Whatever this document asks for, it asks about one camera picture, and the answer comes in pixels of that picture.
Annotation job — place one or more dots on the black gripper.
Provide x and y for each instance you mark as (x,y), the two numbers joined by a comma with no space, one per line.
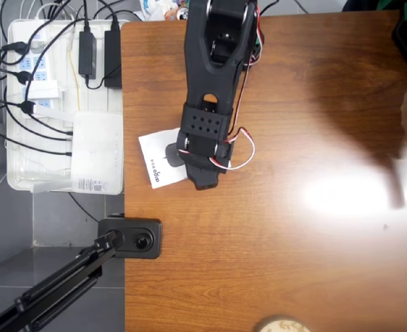
(203,176)

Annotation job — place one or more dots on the white orange mouse box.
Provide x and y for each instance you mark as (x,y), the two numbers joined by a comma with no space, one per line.
(155,148)

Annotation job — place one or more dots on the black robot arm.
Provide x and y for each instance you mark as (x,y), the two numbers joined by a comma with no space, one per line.
(207,69)

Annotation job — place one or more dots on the black desk clamp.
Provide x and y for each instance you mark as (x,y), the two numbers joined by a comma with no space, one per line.
(155,242)

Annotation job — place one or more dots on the white router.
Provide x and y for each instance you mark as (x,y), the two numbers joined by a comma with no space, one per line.
(96,152)

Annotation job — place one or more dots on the wide black power adapter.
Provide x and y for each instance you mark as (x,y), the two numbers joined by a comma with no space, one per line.
(113,58)

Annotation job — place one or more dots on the round wooden coaster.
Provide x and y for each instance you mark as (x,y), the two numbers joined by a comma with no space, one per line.
(283,326)

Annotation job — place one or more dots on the clear bin with power strips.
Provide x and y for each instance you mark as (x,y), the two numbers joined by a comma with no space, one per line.
(61,97)

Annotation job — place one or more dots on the silver drink can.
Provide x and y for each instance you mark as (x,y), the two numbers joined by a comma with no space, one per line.
(181,14)

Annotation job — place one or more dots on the narrow black power adapter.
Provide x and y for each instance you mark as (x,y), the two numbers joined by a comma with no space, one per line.
(87,52)

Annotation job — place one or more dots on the white printed plastic bag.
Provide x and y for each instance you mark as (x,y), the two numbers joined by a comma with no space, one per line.
(153,8)

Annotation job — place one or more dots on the white charger plug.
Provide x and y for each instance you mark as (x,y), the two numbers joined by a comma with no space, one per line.
(44,89)

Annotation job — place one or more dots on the white power strip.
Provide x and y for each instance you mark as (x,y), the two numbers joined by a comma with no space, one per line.
(41,62)

